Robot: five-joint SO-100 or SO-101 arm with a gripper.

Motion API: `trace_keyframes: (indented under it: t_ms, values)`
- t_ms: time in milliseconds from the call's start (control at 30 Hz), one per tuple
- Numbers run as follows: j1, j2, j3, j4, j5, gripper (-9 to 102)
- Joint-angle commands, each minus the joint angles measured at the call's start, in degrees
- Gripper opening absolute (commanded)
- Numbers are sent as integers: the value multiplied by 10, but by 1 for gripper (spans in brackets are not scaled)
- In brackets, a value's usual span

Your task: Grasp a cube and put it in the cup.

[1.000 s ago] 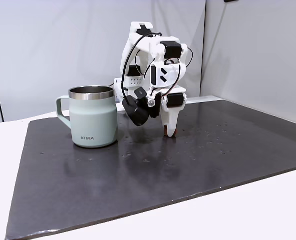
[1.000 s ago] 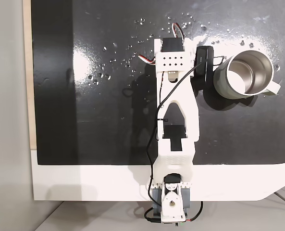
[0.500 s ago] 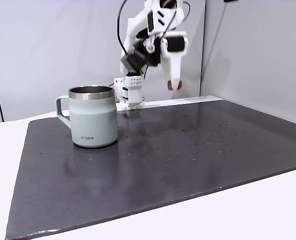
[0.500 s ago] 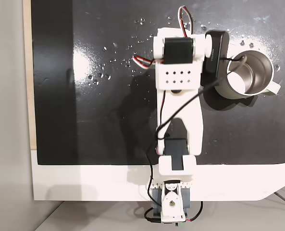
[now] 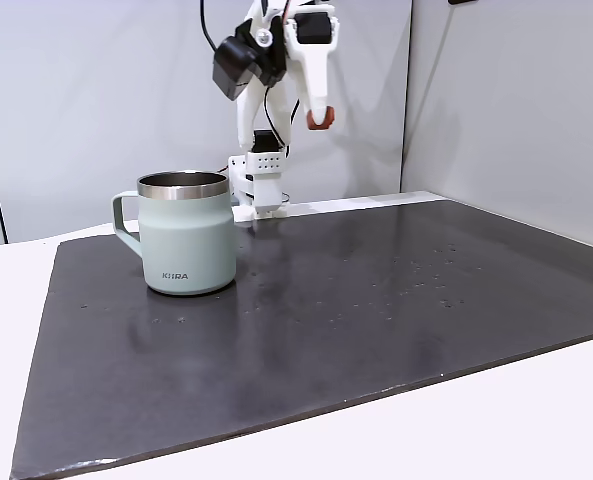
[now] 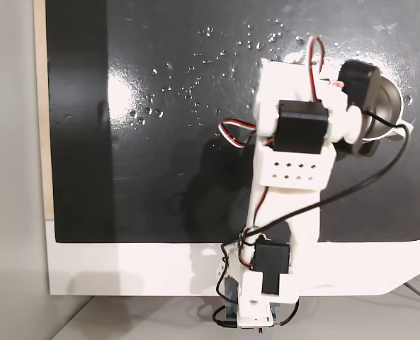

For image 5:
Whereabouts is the red cube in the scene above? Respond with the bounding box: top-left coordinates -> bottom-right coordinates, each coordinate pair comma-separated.
305,105 -> 337,132

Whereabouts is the pale green steel mug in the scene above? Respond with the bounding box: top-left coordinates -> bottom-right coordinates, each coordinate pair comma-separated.
110,170 -> 237,298

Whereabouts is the black table mat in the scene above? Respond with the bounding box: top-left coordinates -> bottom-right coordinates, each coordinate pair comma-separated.
7,199 -> 593,480

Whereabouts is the black camera box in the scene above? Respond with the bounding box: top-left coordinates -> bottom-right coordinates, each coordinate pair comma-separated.
211,34 -> 290,102

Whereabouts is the black camera cable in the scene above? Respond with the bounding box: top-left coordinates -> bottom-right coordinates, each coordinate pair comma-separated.
198,0 -> 221,54

